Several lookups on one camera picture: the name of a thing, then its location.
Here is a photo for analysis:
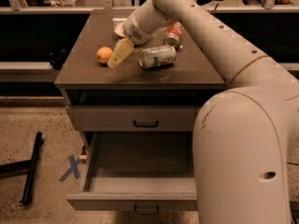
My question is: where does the black metal stand left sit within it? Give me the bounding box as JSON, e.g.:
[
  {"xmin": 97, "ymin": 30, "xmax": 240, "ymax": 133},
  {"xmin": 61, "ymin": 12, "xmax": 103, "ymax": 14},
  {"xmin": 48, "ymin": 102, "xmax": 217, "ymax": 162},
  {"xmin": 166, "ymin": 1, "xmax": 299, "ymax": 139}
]
[{"xmin": 0, "ymin": 132, "xmax": 43, "ymax": 205}]

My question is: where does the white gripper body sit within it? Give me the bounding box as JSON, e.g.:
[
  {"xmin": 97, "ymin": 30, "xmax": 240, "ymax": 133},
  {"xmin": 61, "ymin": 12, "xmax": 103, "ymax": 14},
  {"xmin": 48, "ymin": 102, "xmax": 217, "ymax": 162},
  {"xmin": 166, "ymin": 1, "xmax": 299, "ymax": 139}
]
[{"xmin": 123, "ymin": 11, "xmax": 152, "ymax": 45}]

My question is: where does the red soda can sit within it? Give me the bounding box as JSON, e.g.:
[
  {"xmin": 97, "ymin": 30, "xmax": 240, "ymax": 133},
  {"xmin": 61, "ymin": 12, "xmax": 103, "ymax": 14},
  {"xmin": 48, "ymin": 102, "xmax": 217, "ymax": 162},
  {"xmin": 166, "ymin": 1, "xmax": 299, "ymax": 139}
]
[{"xmin": 164, "ymin": 22, "xmax": 182, "ymax": 48}]

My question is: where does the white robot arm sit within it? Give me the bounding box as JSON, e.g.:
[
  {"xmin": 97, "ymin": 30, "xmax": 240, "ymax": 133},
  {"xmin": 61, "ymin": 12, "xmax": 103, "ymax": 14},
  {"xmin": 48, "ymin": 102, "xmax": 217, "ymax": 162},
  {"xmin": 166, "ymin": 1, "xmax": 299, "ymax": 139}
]
[{"xmin": 123, "ymin": 0, "xmax": 299, "ymax": 224}]

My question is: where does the white ceramic bowl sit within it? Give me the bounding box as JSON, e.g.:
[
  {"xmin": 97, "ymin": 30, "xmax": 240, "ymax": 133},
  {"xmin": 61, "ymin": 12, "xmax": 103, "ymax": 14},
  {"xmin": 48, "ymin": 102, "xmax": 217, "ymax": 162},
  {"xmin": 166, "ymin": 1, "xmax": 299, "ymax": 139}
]
[{"xmin": 114, "ymin": 21, "xmax": 125, "ymax": 37}]

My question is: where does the black clamp on rail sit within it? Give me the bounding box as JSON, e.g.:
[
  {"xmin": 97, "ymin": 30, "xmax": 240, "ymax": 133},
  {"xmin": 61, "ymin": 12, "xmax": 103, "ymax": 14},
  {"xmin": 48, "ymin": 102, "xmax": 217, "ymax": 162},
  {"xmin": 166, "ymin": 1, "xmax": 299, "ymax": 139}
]
[{"xmin": 49, "ymin": 49, "xmax": 66, "ymax": 70}]

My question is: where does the closed grey top drawer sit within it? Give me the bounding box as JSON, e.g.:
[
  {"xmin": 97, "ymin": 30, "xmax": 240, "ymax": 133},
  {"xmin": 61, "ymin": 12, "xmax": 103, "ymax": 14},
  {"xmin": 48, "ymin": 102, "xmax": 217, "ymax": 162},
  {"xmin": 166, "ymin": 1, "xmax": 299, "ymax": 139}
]
[{"xmin": 66, "ymin": 105, "xmax": 196, "ymax": 132}]

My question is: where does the open grey middle drawer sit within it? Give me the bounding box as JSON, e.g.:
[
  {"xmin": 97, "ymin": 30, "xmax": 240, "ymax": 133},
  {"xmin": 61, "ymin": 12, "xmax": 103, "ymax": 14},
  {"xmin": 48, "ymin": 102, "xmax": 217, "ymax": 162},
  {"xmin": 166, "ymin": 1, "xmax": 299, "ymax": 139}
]
[{"xmin": 66, "ymin": 132, "xmax": 197, "ymax": 215}]

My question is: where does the orange fruit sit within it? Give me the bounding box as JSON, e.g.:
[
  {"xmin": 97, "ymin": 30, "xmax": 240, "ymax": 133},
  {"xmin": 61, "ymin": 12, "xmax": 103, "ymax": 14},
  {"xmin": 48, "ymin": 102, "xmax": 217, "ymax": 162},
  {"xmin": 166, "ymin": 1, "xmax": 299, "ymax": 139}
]
[{"xmin": 96, "ymin": 47, "xmax": 112, "ymax": 63}]

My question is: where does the blue tape cross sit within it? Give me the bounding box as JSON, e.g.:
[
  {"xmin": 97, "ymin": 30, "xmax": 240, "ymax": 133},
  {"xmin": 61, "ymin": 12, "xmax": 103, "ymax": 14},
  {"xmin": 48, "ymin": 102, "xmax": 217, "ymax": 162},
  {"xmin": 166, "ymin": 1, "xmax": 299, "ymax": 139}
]
[{"xmin": 59, "ymin": 155, "xmax": 80, "ymax": 182}]

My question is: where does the grey drawer cabinet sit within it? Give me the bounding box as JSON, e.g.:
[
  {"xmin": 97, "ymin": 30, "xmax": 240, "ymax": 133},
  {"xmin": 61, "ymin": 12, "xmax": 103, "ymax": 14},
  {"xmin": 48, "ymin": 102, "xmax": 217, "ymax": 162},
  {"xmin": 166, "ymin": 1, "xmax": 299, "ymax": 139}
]
[{"xmin": 55, "ymin": 12, "xmax": 226, "ymax": 146}]

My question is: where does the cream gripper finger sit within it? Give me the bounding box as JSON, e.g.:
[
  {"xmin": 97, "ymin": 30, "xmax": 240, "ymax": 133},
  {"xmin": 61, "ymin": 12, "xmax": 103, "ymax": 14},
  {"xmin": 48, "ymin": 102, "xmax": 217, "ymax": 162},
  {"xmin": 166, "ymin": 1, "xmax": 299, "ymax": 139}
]
[{"xmin": 107, "ymin": 38, "xmax": 135, "ymax": 68}]

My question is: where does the white green soda can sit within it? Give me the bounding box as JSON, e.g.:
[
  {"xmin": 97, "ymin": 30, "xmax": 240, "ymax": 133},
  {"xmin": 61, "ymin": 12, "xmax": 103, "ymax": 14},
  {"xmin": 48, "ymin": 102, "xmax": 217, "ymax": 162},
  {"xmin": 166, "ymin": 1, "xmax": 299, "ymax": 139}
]
[{"xmin": 139, "ymin": 45, "xmax": 177, "ymax": 69}]

